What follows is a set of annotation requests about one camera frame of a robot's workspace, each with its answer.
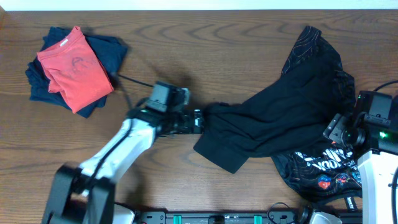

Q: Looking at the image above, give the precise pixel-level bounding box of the plain black t-shirt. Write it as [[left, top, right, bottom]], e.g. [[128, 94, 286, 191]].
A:
[[193, 49, 341, 174]]

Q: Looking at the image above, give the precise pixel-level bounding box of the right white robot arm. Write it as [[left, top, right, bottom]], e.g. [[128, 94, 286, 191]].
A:
[[323, 91, 397, 223]]

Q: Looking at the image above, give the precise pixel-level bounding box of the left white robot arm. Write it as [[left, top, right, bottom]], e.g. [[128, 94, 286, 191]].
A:
[[41, 82, 203, 224]]

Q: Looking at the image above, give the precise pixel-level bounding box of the black patterned printed shirt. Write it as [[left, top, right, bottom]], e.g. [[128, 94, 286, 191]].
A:
[[272, 26, 362, 203]]

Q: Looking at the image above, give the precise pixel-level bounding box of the navy folded garment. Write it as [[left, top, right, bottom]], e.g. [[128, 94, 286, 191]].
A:
[[25, 27, 127, 118]]

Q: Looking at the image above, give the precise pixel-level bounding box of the red folded t-shirt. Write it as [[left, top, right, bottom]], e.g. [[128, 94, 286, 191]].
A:
[[37, 26, 114, 113]]

